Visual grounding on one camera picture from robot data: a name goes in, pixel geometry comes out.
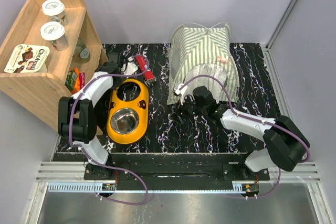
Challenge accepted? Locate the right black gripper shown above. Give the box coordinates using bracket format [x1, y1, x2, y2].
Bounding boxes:
[169, 93, 207, 125]

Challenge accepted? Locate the yellow pet bowl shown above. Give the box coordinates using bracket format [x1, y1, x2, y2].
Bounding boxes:
[107, 79, 149, 145]

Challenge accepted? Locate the steel bowl front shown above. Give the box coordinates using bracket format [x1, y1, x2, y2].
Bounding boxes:
[111, 108, 139, 134]

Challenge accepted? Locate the striped green pet tent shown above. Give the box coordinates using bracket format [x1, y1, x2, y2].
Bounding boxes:
[167, 24, 240, 105]

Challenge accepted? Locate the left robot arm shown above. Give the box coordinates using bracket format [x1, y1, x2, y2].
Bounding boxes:
[58, 53, 124, 179]

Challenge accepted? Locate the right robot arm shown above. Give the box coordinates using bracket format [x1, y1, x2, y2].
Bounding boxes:
[174, 84, 310, 180]

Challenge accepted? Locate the red toothpaste box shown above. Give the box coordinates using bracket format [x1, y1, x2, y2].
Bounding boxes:
[135, 55, 156, 86]

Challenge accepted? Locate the glass jar on shelf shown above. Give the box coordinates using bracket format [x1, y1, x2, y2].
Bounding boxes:
[74, 38, 90, 63]

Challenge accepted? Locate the pink small packet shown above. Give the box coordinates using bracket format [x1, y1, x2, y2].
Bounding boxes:
[78, 72, 85, 89]

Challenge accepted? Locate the orange green sponge pack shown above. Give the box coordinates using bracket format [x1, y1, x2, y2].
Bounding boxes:
[65, 68, 80, 94]

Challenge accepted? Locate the wooden shelf unit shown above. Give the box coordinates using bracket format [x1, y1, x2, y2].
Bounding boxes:
[1, 0, 108, 131]

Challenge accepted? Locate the white lidded cup front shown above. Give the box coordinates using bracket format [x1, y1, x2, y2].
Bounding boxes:
[40, 22, 68, 51]

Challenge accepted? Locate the white lidded cup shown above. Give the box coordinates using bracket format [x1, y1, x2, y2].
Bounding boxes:
[40, 22, 68, 51]
[42, 0, 66, 25]

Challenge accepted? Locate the white lidded cup rear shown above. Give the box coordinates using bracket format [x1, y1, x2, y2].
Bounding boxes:
[42, 0, 66, 25]

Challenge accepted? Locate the Chobani yogurt flip pack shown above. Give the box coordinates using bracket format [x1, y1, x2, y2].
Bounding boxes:
[4, 44, 50, 73]

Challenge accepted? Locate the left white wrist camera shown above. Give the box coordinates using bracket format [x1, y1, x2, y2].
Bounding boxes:
[123, 57, 139, 76]

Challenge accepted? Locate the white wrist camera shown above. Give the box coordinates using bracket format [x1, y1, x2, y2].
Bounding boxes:
[174, 83, 188, 105]
[123, 57, 139, 76]

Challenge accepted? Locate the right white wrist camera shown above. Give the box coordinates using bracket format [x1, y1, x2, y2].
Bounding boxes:
[174, 83, 188, 105]

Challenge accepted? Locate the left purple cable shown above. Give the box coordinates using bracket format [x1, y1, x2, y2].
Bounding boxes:
[68, 55, 150, 205]

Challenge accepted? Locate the purple cable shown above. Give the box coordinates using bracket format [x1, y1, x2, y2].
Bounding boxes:
[68, 55, 150, 205]
[180, 74, 312, 200]

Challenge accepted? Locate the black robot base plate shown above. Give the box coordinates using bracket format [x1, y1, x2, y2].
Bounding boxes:
[83, 152, 270, 191]

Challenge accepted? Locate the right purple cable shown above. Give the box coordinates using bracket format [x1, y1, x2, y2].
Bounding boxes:
[180, 74, 312, 200]

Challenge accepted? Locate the aluminium rail frame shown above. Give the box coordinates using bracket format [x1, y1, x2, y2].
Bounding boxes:
[38, 44, 332, 223]

